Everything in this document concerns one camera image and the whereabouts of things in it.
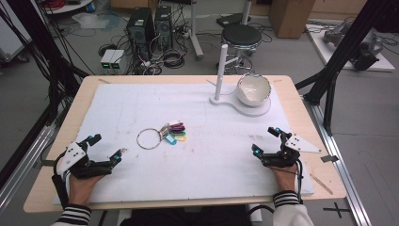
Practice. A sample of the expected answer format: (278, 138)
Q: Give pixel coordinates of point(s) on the person's right hand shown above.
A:
(286, 179)

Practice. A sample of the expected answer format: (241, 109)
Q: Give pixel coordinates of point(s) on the white bowl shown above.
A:
(253, 89)

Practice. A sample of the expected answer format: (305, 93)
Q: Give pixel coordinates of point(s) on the person's dark trousers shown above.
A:
(185, 216)

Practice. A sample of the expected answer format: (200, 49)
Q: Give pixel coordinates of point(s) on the white stand leg with castor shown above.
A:
(194, 31)

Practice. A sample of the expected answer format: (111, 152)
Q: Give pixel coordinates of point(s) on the white board with grey device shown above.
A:
(351, 44)

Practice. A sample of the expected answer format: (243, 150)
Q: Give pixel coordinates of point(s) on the wooden table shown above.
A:
(320, 175)

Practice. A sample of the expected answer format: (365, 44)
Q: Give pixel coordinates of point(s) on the person's left hand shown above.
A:
(82, 188)

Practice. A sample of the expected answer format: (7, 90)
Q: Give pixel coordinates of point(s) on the black computer tower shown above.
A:
(139, 31)
(163, 26)

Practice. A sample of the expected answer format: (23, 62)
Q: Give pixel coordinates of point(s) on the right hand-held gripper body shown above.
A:
(284, 155)

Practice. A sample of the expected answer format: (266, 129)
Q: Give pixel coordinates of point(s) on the black round stool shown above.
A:
(241, 37)

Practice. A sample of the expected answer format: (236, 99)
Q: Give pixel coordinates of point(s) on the aluminium rail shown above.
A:
(340, 163)
(22, 166)

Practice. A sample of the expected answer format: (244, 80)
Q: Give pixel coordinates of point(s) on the cardboard box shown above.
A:
(290, 17)

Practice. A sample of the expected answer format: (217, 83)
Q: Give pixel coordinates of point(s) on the white stand with post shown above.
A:
(221, 75)

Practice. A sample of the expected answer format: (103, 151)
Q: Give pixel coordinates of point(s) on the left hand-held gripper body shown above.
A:
(78, 164)

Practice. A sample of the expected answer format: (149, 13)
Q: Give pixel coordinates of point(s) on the white box with green display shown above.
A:
(116, 59)
(107, 59)

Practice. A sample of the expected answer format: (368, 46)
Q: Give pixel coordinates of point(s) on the black metal frame stand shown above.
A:
(37, 53)
(338, 56)

